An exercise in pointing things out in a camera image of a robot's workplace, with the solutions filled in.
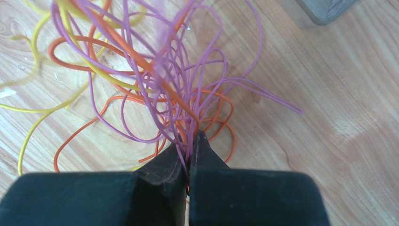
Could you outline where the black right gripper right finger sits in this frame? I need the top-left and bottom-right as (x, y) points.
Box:
(189, 131), (330, 226)

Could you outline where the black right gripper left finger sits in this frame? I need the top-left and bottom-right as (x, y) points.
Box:
(0, 145), (186, 226)

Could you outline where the orange cable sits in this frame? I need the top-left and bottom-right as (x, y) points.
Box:
(48, 0), (237, 174)

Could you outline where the pink cable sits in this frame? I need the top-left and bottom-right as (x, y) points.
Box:
(50, 0), (303, 182)

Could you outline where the yellow cable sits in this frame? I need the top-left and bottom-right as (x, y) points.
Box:
(0, 0), (157, 177)

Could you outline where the wooden chessboard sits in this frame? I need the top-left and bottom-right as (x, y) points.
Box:
(277, 0), (358, 29)

